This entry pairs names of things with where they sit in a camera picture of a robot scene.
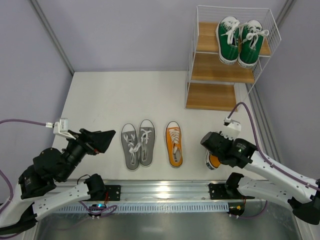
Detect orange sneaker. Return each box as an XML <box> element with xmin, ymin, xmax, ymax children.
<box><xmin>205</xmin><ymin>150</ymin><xmax>221</xmax><ymax>170</ymax></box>
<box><xmin>164</xmin><ymin>121</ymin><xmax>183</xmax><ymax>168</ymax></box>

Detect green sneaker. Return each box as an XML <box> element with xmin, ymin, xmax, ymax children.
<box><xmin>216</xmin><ymin>16</ymin><xmax>240</xmax><ymax>65</ymax></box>
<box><xmin>237</xmin><ymin>19</ymin><xmax>270</xmax><ymax>69</ymax></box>

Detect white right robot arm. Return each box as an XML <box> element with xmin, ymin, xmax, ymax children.
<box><xmin>200</xmin><ymin>132</ymin><xmax>320</xmax><ymax>225</ymax></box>

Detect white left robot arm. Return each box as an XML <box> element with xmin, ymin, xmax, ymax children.
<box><xmin>0</xmin><ymin>128</ymin><xmax>116</xmax><ymax>239</ymax></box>

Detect grey left sneaker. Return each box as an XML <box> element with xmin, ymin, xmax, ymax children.
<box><xmin>120</xmin><ymin>123</ymin><xmax>141</xmax><ymax>171</ymax></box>

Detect grey sneaker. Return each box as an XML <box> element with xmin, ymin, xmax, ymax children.
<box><xmin>139</xmin><ymin>119</ymin><xmax>156</xmax><ymax>167</ymax></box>
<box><xmin>120</xmin><ymin>123</ymin><xmax>141</xmax><ymax>171</ymax></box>

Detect grey right sneaker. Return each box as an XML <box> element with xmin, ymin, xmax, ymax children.
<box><xmin>139</xmin><ymin>119</ymin><xmax>156</xmax><ymax>167</ymax></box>

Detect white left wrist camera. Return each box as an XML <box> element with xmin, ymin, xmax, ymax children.
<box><xmin>45</xmin><ymin>118</ymin><xmax>76</xmax><ymax>139</ymax></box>

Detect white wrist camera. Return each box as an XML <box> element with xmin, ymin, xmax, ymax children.
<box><xmin>45</xmin><ymin>118</ymin><xmax>76</xmax><ymax>139</ymax></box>
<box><xmin>221</xmin><ymin>117</ymin><xmax>242</xmax><ymax>140</ymax></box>

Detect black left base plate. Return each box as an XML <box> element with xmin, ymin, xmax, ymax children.
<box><xmin>105</xmin><ymin>184</ymin><xmax>122</xmax><ymax>202</ymax></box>

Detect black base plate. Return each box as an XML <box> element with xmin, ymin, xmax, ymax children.
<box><xmin>105</xmin><ymin>184</ymin><xmax>122</xmax><ymax>202</ymax></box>
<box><xmin>208</xmin><ymin>182</ymin><xmax>255</xmax><ymax>200</ymax></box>

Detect aluminium mounting rail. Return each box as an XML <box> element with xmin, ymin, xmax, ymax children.
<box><xmin>49</xmin><ymin>178</ymin><xmax>278</xmax><ymax>203</ymax></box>

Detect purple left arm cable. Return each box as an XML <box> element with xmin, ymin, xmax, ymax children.
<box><xmin>0</xmin><ymin>118</ymin><xmax>118</xmax><ymax>231</ymax></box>

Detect slotted grey cable duct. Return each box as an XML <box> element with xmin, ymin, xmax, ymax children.
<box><xmin>49</xmin><ymin>202</ymin><xmax>230</xmax><ymax>213</ymax></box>

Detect white wire shoe shelf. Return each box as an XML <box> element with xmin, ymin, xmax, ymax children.
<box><xmin>185</xmin><ymin>5</ymin><xmax>282</xmax><ymax>111</ymax></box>

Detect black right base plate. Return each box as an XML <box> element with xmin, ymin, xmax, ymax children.
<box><xmin>208</xmin><ymin>182</ymin><xmax>255</xmax><ymax>200</ymax></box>

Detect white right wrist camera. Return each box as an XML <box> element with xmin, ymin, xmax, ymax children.
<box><xmin>221</xmin><ymin>117</ymin><xmax>242</xmax><ymax>140</ymax></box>

